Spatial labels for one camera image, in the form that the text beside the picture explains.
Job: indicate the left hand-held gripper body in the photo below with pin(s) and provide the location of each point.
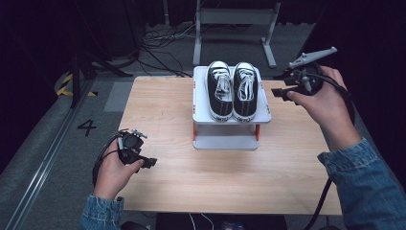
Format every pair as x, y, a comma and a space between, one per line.
130, 144

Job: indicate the metal floor rail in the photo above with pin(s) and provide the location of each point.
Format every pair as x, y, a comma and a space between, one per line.
41, 166

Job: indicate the person's left hand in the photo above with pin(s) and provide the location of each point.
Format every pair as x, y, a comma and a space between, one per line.
111, 176

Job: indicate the white two-tier shoe rack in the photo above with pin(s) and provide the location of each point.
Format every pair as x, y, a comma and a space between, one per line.
204, 134

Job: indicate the black canvas sneaker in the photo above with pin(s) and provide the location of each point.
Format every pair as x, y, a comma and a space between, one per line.
221, 96
245, 96

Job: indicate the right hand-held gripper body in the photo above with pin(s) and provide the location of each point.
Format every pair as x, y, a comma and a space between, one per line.
311, 79

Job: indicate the yellow black hazard tape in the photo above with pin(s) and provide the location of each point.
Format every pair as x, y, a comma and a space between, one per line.
63, 91

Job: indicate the person's right hand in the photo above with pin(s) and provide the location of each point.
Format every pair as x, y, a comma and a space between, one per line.
325, 108

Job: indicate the grey metal stand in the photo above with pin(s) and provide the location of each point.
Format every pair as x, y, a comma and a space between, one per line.
234, 16

